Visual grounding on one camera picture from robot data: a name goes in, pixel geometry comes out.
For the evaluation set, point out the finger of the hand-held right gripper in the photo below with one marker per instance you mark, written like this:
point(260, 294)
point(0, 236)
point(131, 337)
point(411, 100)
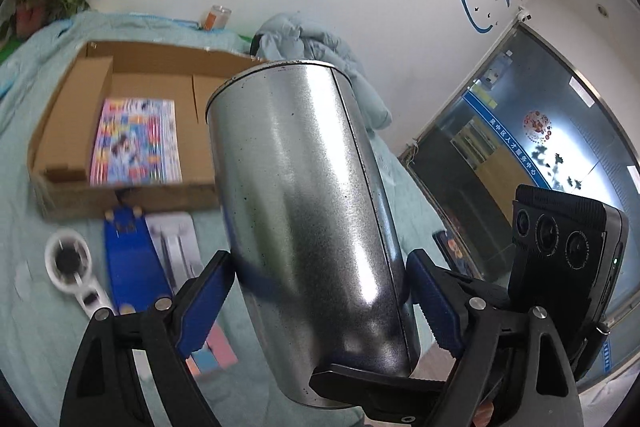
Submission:
point(380, 387)
point(482, 289)

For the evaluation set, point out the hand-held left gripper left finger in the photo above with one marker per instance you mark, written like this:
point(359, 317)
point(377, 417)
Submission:
point(200, 312)

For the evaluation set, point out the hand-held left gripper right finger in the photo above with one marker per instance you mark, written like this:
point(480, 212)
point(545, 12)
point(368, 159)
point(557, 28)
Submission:
point(435, 307)

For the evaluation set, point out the silver metal cup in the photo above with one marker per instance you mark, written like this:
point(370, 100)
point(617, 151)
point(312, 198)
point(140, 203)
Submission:
point(300, 207)

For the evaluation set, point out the cardboard box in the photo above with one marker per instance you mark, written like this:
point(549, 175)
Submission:
point(145, 92)

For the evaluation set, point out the pastel rubik's cube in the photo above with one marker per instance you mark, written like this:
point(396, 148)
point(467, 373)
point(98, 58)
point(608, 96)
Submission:
point(215, 354)

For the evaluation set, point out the blue toy skateboard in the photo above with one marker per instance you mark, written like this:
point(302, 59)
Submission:
point(135, 257)

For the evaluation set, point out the glass door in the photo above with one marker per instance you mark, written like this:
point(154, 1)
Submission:
point(475, 167)

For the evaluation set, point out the white handheld fan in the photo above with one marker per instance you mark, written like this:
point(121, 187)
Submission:
point(52, 267)

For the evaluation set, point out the teal quilted blanket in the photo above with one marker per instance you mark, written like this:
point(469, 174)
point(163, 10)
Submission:
point(30, 332)

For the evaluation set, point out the colourful picture book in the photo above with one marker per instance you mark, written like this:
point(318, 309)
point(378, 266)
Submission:
point(135, 142)

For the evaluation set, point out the ceiling smoke detector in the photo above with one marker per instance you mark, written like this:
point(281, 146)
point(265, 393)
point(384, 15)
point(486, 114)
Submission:
point(601, 9)

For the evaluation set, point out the light blue puffer jacket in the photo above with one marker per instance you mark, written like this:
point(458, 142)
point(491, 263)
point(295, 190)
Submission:
point(320, 42)

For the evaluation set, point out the orange drink can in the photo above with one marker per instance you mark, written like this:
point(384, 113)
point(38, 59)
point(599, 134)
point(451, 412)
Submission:
point(216, 18)

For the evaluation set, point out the green mat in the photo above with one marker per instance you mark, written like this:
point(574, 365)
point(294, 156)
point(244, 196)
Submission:
point(7, 49)

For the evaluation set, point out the white security camera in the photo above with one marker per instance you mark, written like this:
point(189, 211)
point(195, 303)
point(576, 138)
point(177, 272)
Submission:
point(524, 15)

